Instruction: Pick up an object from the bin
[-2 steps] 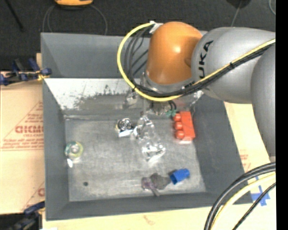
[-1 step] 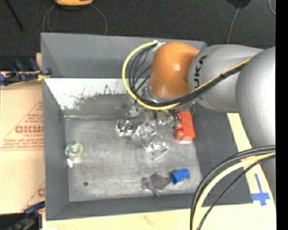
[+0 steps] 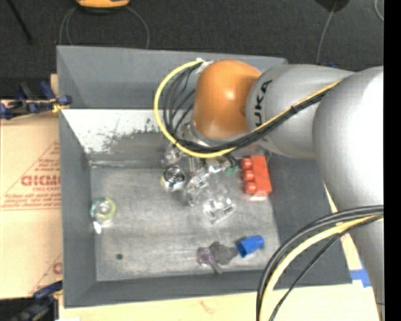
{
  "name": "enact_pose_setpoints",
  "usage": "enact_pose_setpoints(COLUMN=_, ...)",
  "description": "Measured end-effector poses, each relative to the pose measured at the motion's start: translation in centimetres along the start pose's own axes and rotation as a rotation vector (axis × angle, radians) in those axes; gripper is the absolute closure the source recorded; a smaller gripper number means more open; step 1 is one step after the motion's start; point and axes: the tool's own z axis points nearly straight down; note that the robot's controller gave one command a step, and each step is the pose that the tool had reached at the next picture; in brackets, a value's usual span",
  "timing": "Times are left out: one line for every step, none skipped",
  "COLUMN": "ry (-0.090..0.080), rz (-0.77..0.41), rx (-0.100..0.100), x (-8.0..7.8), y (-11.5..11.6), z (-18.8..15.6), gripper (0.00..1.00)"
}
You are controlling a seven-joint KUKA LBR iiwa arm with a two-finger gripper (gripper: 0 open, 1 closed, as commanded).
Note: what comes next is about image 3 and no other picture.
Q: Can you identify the small clear glass cup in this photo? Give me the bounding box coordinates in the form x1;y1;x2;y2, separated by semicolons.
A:
161;144;183;167

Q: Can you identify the clear plastic block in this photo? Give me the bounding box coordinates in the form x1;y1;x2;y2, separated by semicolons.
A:
185;172;211;207
201;189;237;225

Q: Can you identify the round clear glass knob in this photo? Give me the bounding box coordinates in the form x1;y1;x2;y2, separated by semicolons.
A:
160;165;188;193

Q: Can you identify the red studded toy block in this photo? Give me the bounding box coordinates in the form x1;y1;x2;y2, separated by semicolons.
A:
239;154;273;203

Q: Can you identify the purple and grey toy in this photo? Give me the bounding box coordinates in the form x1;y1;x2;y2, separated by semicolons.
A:
196;241;240;275

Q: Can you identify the blue plastic cap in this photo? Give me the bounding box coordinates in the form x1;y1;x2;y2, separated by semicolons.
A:
236;235;266;259

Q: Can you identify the grey metal bin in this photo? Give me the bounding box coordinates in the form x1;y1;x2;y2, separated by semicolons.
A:
55;45;352;308

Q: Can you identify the green-tinted clear glass dish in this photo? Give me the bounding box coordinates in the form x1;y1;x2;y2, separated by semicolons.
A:
89;196;118;234

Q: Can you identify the brown cardboard board red print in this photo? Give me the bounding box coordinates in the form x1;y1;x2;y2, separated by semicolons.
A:
0;73;65;301

